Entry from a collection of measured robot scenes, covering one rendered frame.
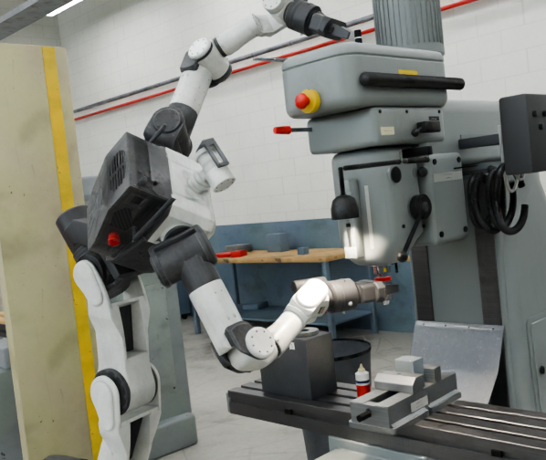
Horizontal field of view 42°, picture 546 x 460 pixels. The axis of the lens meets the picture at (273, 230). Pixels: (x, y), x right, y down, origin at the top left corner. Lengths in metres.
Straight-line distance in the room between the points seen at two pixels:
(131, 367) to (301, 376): 0.51
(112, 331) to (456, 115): 1.19
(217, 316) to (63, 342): 1.71
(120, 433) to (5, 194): 1.41
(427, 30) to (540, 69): 4.26
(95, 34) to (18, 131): 7.96
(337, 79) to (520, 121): 0.51
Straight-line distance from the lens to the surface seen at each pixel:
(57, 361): 3.34
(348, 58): 1.81
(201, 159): 1.87
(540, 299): 2.42
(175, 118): 2.01
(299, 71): 1.88
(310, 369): 2.18
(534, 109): 2.03
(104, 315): 2.08
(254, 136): 8.41
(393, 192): 1.91
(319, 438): 4.04
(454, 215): 2.12
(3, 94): 3.28
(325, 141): 1.95
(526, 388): 2.35
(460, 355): 2.33
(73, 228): 2.14
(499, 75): 6.55
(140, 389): 2.14
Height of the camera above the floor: 1.54
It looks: 3 degrees down
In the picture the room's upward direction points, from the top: 6 degrees counter-clockwise
